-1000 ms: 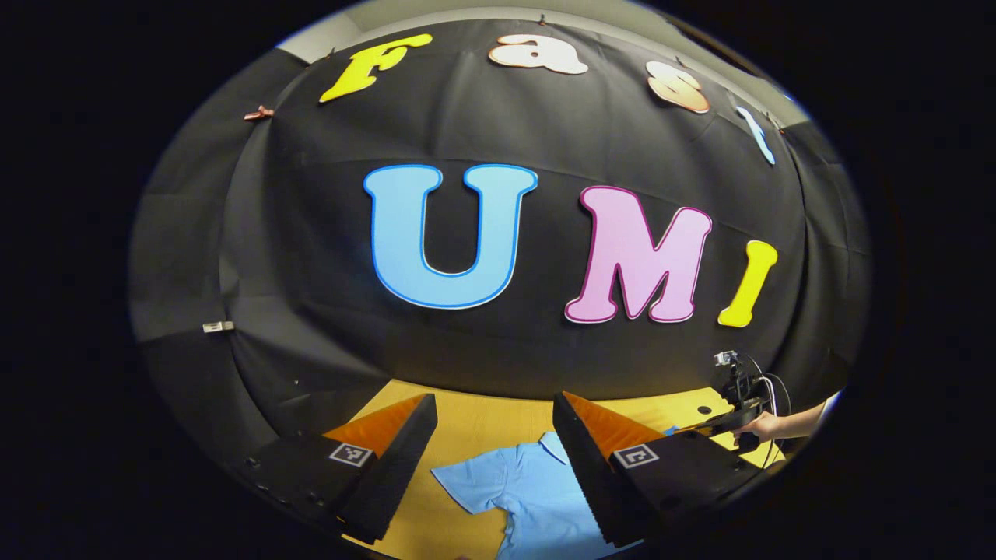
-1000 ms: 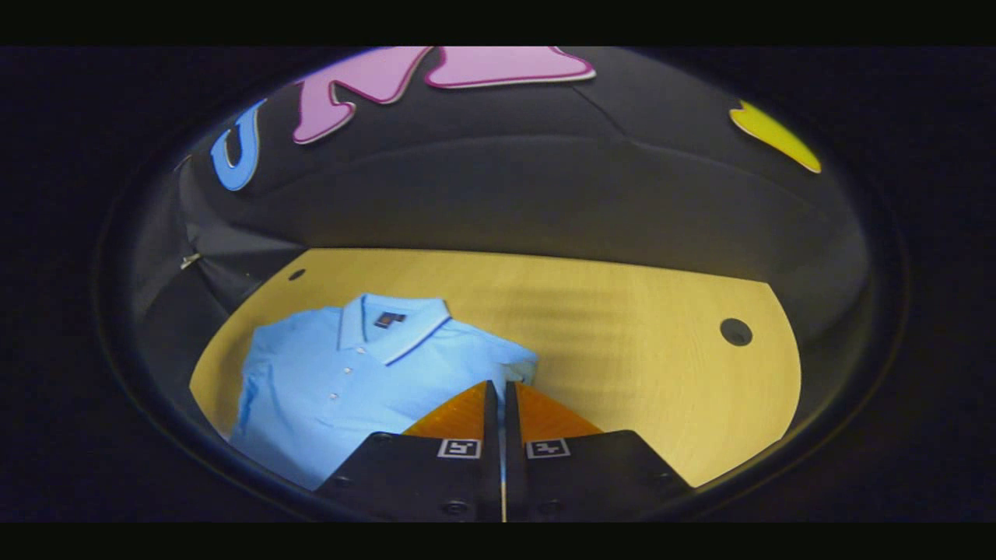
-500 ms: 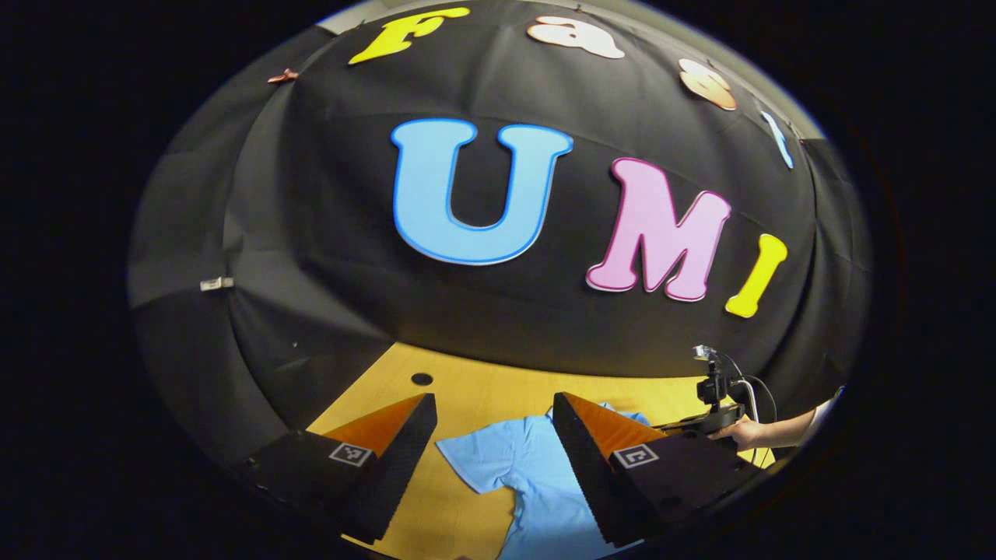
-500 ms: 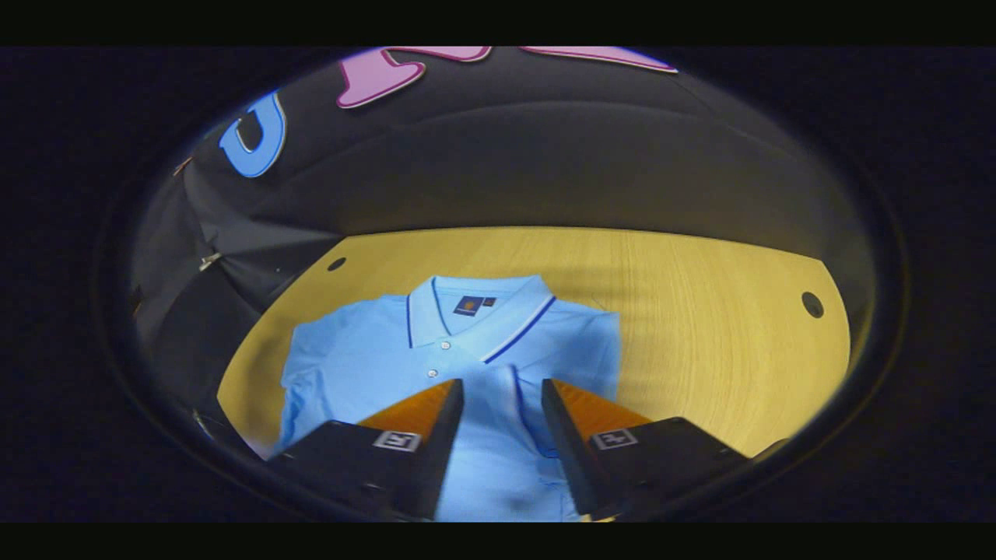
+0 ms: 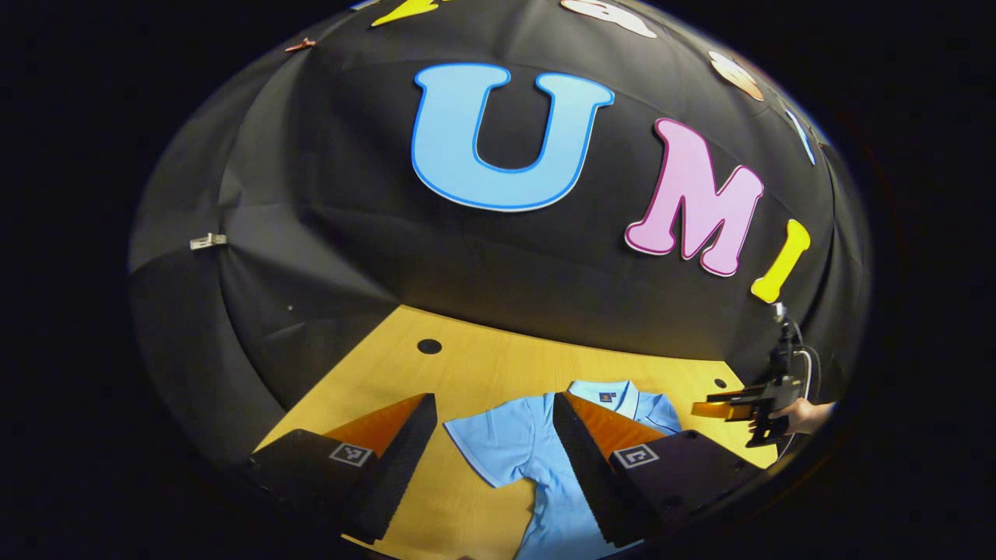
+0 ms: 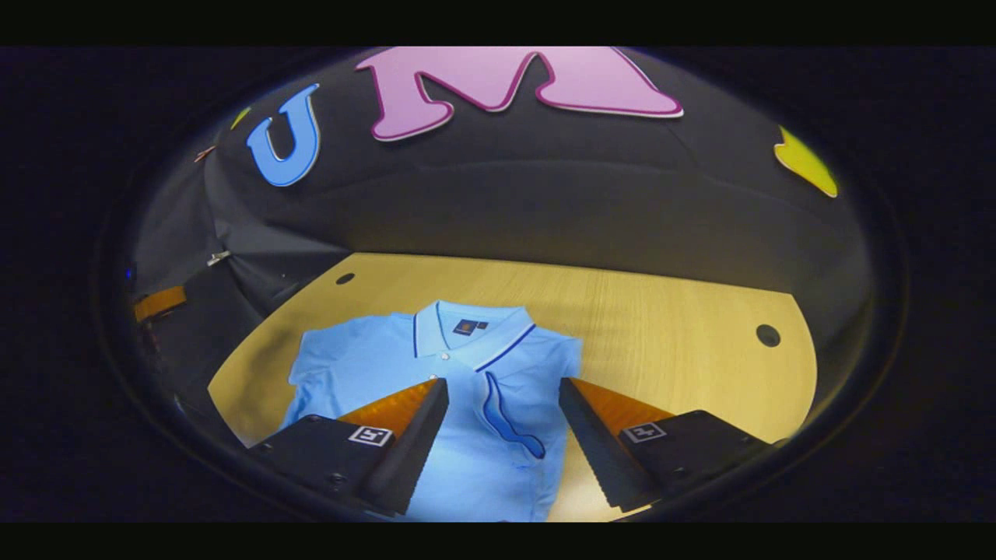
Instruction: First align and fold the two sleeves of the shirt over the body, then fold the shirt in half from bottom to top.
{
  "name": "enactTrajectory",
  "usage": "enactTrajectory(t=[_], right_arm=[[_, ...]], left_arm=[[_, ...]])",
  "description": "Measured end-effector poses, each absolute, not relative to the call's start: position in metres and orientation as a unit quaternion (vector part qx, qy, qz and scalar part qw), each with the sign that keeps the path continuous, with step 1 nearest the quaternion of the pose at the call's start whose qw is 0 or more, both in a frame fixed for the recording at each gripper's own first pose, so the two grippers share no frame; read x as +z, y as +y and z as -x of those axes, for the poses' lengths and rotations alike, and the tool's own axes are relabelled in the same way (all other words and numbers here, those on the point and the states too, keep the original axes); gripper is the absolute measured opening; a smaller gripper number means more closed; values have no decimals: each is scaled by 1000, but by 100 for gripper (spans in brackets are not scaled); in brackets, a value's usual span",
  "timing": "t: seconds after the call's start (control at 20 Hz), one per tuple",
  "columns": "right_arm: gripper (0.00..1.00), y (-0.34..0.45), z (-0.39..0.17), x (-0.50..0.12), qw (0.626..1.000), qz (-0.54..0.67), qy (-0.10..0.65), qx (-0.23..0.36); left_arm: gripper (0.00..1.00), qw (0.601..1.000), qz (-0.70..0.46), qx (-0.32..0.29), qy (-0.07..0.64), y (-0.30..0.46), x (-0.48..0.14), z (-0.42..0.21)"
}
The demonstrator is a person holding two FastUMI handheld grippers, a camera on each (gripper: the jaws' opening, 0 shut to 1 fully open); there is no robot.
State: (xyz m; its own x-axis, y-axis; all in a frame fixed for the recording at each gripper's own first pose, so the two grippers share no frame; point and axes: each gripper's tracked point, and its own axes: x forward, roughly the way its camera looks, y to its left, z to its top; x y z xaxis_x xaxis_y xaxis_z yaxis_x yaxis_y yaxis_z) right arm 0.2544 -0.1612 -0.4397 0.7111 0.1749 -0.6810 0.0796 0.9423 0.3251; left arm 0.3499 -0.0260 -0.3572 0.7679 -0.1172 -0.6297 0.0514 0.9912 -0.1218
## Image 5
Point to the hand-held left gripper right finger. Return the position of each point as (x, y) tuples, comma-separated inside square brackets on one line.
[(591, 474)]

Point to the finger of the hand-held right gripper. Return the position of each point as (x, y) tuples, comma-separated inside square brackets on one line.
[(739, 394), (720, 410)]

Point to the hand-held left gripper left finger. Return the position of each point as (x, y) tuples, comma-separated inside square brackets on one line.
[(397, 459)]

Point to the white cloth clip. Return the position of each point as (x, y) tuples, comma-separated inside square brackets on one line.
[(208, 241)]

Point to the black backdrop cloth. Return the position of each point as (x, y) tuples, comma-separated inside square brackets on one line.
[(327, 233)]

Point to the orange cloth clip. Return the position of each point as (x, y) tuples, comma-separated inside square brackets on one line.
[(299, 44)]

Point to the light blue T-shirt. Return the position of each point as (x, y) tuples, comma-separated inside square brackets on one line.
[(513, 443)]

